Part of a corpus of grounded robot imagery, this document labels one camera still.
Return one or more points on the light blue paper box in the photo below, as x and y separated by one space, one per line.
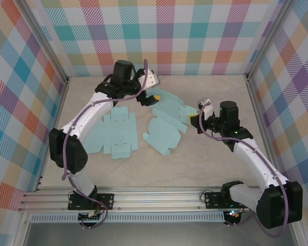
120 130
164 133

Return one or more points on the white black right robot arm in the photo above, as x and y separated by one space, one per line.
254 159

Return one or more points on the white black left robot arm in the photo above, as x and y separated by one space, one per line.
79 125

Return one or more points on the small circuit board with light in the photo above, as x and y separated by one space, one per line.
233 215

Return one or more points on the grey metal panel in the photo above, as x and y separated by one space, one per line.
156 235

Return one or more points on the small black circuit board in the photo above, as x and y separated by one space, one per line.
89 217

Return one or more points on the aluminium side rail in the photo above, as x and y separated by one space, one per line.
61 102
257 102

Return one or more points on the aluminium frame post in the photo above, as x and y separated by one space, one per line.
268 38
49 43

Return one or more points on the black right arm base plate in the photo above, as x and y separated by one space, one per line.
213 200

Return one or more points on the aluminium mounting rail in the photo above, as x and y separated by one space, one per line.
156 198

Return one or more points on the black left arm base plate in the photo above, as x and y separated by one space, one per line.
107 200

